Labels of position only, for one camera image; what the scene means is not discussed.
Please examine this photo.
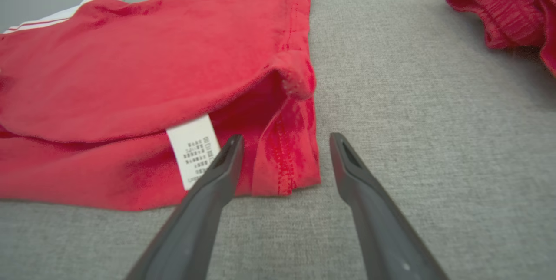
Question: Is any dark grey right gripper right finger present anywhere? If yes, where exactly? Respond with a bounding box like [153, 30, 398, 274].
[328, 132, 448, 280]

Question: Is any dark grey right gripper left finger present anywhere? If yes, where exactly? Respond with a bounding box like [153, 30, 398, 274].
[126, 135, 244, 280]

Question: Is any red garment with gathered band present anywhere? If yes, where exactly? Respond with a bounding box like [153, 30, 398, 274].
[443, 0, 556, 79]

